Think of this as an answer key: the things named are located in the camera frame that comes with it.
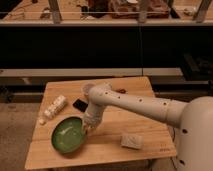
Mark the wooden shelf rack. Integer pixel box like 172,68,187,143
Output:
0,0,213,26

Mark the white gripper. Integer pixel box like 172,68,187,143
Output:
82,121,99,134

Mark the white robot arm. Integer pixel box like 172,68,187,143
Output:
83,83,213,171

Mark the beige sponge block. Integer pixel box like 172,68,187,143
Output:
121,133,142,149

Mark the translucent plastic cup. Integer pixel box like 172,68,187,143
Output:
82,83,94,98

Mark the green ceramic bowl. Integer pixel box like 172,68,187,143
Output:
51,116,86,154

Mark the small red object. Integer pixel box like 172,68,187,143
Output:
116,88,127,94

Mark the small white cube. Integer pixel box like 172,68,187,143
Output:
38,118,46,125

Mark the small black rectangular object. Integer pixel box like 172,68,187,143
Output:
73,99,88,112

